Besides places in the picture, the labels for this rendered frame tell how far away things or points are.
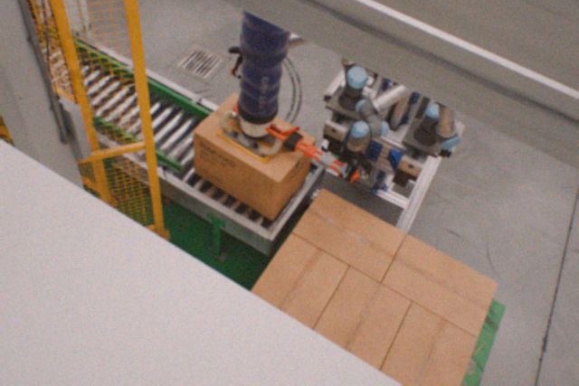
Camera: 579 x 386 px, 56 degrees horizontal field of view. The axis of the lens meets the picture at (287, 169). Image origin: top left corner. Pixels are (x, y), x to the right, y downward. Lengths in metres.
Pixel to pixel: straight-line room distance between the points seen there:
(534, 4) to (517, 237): 4.18
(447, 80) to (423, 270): 3.01
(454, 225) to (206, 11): 3.08
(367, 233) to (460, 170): 1.51
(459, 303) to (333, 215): 0.89
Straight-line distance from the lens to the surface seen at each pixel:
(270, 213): 3.26
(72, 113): 2.22
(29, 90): 2.08
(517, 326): 4.12
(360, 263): 3.27
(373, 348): 3.08
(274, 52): 2.59
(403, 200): 4.00
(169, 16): 5.50
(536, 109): 0.37
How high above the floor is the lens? 3.35
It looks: 52 degrees down
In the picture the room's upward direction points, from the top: 11 degrees clockwise
